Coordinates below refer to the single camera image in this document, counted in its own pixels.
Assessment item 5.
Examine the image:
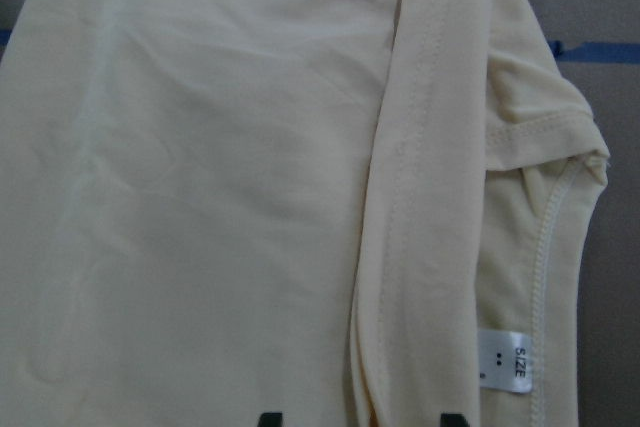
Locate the cream long-sleeve printed shirt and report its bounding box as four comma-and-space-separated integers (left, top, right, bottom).
1, 0, 609, 426

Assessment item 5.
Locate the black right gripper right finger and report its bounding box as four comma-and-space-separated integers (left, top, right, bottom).
439, 412, 468, 427

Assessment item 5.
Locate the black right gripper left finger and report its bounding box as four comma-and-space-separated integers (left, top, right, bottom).
257, 411, 284, 427

